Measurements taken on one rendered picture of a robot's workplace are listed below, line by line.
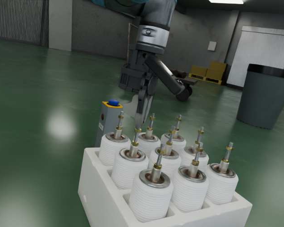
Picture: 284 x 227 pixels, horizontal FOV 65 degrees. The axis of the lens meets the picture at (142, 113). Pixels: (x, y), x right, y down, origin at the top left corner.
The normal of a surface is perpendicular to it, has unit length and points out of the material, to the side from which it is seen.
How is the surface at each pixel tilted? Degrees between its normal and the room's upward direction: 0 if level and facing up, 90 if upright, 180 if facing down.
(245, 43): 90
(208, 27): 90
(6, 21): 90
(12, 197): 0
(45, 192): 0
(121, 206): 0
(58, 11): 80
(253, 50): 90
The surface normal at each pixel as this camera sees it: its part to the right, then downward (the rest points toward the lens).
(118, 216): -0.86, -0.05
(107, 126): 0.47, 0.33
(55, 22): 0.80, 0.14
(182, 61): -0.59, 0.08
